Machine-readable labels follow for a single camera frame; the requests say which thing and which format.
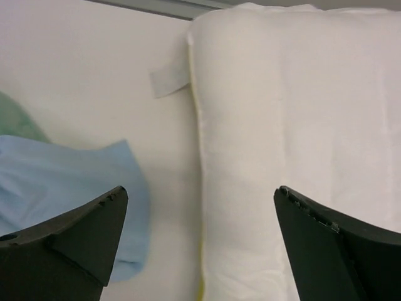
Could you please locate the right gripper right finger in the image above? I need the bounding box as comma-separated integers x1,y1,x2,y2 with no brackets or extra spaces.
274,186,400,300

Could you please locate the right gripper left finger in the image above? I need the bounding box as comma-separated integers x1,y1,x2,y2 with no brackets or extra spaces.
1,186,128,301

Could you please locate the blue green pillowcase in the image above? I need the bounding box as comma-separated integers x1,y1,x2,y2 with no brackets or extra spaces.
1,94,150,282

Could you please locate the white yellow pillow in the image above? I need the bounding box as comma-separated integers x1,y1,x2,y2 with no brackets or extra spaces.
150,3,400,300

